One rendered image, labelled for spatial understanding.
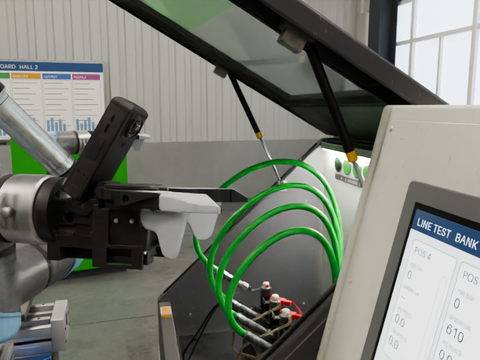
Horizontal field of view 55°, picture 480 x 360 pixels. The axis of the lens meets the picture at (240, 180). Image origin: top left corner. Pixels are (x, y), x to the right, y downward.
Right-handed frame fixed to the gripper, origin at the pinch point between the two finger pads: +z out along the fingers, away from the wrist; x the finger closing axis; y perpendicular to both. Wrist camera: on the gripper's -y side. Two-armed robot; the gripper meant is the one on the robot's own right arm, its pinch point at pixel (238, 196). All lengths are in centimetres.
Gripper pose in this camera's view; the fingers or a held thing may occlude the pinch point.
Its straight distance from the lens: 46.0
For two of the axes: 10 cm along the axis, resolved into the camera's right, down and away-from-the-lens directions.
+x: -1.7, 0.2, -9.9
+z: 9.9, 0.3, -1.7
